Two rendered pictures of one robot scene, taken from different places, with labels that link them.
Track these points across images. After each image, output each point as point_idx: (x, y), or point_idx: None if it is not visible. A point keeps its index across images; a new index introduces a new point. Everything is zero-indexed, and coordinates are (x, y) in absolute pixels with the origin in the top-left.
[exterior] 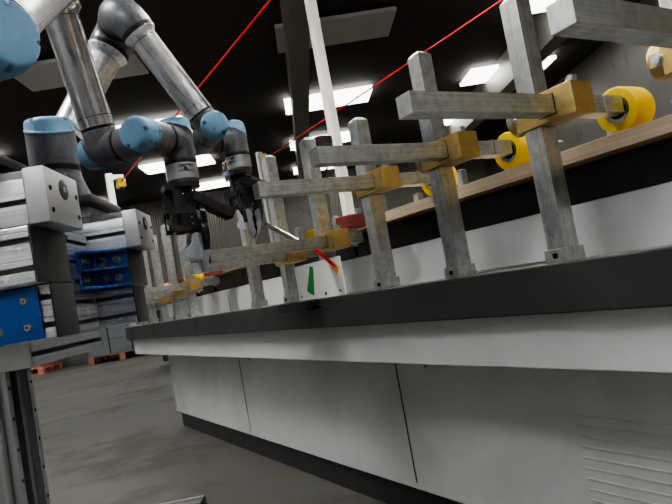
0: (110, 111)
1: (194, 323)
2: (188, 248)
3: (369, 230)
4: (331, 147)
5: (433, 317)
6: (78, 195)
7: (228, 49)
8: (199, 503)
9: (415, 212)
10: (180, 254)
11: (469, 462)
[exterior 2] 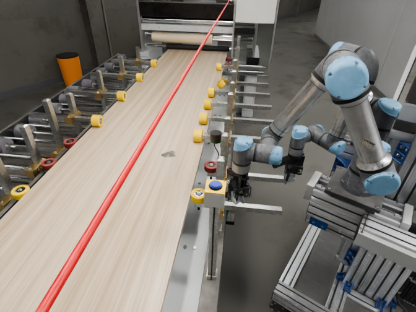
0: (331, 126)
1: None
2: (293, 174)
3: (228, 155)
4: (269, 119)
5: (231, 164)
6: (343, 167)
7: (192, 62)
8: (278, 283)
9: (202, 150)
10: (294, 179)
11: None
